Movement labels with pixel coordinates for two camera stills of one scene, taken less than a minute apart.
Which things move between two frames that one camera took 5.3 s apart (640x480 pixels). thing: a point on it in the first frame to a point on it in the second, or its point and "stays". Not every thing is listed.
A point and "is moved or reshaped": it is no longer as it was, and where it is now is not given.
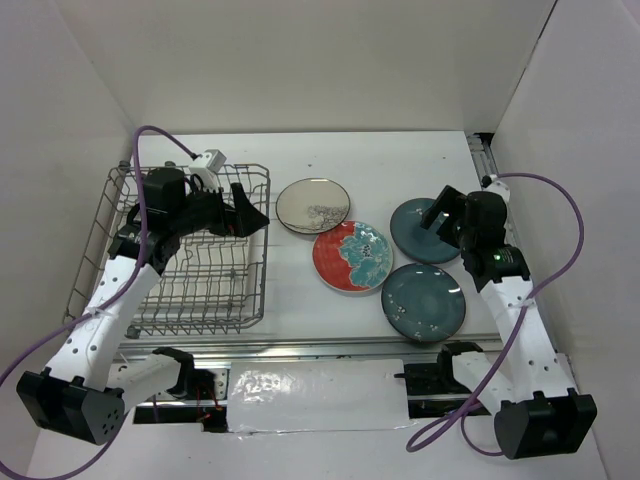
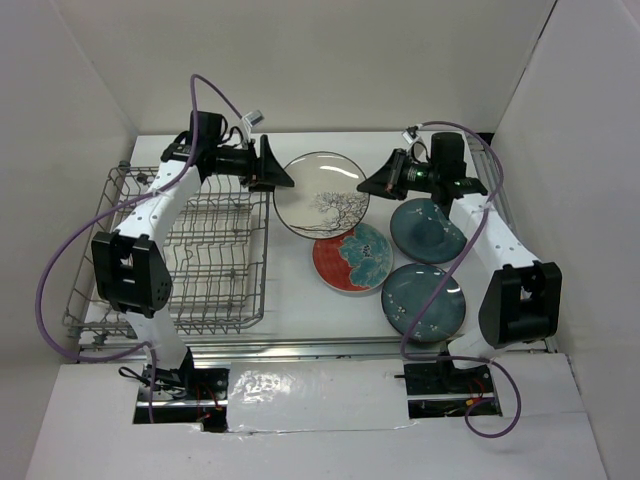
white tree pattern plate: [312, 205] is moved or reshaped
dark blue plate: [417, 242] stays
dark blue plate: [423, 303] stays
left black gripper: [248, 217] to [266, 172]
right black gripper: [453, 202] to [387, 181]
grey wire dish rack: [209, 281] stays
